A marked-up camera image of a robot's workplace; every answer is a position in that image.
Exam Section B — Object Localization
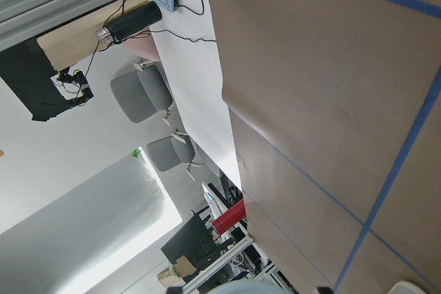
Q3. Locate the light blue cup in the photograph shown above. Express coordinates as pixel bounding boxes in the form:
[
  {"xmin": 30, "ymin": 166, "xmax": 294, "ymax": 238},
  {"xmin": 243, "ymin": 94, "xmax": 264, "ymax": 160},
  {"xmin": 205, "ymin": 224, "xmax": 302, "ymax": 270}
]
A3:
[{"xmin": 208, "ymin": 280, "xmax": 293, "ymax": 294}]

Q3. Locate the red cylinder bottle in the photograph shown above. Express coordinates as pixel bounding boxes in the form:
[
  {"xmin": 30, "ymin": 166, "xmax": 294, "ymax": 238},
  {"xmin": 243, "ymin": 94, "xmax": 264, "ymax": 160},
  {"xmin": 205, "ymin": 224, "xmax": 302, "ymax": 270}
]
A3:
[{"xmin": 212, "ymin": 199, "xmax": 247, "ymax": 235}]

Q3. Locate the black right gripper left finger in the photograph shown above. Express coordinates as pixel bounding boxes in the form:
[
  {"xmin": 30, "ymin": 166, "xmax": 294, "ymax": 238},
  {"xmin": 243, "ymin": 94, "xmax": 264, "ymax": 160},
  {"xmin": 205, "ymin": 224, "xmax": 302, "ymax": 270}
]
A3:
[{"xmin": 166, "ymin": 286, "xmax": 183, "ymax": 294}]

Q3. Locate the black water bottle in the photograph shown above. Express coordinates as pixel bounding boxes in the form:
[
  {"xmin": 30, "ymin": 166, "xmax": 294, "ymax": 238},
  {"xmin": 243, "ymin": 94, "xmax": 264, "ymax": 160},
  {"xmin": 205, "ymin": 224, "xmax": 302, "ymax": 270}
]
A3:
[{"xmin": 96, "ymin": 1, "xmax": 162, "ymax": 45}]

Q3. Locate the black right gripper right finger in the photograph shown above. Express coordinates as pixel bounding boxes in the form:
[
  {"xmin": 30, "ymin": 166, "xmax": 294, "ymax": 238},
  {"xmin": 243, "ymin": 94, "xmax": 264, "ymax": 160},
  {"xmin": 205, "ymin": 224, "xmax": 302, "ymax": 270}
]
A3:
[{"xmin": 316, "ymin": 286, "xmax": 334, "ymax": 294}]

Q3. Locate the grey office chair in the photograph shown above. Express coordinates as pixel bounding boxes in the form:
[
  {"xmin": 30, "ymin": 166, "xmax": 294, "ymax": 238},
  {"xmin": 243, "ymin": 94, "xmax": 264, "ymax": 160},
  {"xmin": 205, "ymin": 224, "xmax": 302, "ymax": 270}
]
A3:
[
  {"xmin": 145, "ymin": 128, "xmax": 205, "ymax": 182},
  {"xmin": 110, "ymin": 64, "xmax": 173, "ymax": 123}
]

